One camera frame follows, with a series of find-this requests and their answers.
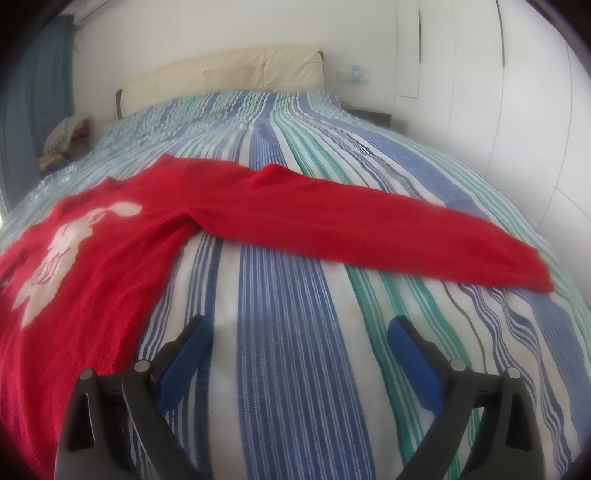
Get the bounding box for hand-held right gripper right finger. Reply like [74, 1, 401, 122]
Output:
[387, 316, 546, 480]

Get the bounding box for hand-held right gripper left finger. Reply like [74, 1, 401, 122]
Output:
[54, 315, 214, 480]

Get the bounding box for red sweater with white print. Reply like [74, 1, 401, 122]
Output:
[0, 154, 556, 462]

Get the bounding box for pile of clothes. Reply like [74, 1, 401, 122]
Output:
[37, 115, 95, 174]

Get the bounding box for striped blue green bedspread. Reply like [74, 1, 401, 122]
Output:
[0, 90, 591, 480]

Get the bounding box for dark nightstand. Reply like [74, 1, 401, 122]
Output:
[342, 105, 393, 128]

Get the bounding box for beige padded headboard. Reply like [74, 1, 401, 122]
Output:
[115, 46, 325, 123]

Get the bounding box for white wardrobe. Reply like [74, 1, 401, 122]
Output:
[394, 0, 591, 232]

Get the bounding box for blue curtain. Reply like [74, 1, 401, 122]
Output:
[4, 14, 77, 185]

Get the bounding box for white wall socket panel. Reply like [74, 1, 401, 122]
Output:
[337, 65, 371, 85]

